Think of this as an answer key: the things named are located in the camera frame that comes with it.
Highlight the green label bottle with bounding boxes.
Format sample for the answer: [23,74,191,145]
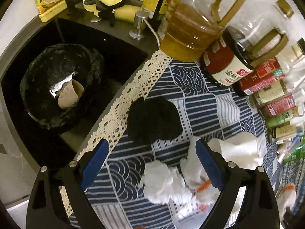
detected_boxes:
[266,111,299,128]

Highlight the small silver foil piece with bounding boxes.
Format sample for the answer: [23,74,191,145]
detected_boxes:
[49,73,79,98]

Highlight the white tissue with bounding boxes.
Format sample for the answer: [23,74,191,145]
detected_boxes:
[139,160,193,204]

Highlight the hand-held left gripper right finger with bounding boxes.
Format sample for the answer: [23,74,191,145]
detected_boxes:
[194,138,279,229]

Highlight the dark sauce jar red label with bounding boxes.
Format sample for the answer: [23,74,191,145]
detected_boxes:
[200,26,254,87]

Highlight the black kitchen sink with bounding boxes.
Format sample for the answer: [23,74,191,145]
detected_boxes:
[0,17,149,170]

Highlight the empty clear plastic jug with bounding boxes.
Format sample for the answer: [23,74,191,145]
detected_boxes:
[224,0,295,68]

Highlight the small beige label bottle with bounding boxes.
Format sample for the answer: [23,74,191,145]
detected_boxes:
[272,124,298,139]

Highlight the red label sauce bottle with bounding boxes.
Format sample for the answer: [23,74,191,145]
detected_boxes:
[232,60,286,97]

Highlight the tall clear glass bottle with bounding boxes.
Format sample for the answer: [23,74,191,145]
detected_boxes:
[276,38,305,77]

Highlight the black cloth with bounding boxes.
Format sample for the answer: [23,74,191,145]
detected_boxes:
[127,96,183,146]

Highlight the yellow detergent bottle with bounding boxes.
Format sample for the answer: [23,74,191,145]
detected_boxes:
[32,0,69,22]

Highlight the brown paper cup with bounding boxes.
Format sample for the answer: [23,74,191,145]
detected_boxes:
[58,79,84,109]

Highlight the large cooking oil bottle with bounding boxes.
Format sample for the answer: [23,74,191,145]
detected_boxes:
[157,0,252,62]

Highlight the white paper cup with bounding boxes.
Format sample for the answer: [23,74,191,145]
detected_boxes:
[207,132,264,170]

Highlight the yellow sponge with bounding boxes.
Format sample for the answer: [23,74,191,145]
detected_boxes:
[114,4,142,22]

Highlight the black bag lined trash bin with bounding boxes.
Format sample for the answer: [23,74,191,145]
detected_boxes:
[19,43,105,134]

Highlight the small red label bottle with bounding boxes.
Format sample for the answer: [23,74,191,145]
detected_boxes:
[261,94,297,117]

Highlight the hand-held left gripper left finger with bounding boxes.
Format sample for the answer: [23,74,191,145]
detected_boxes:
[26,138,110,229]

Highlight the blue patterned lace-trimmed tablecloth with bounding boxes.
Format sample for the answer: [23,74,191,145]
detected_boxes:
[59,49,305,229]

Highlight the green packet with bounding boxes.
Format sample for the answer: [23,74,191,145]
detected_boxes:
[283,138,305,164]

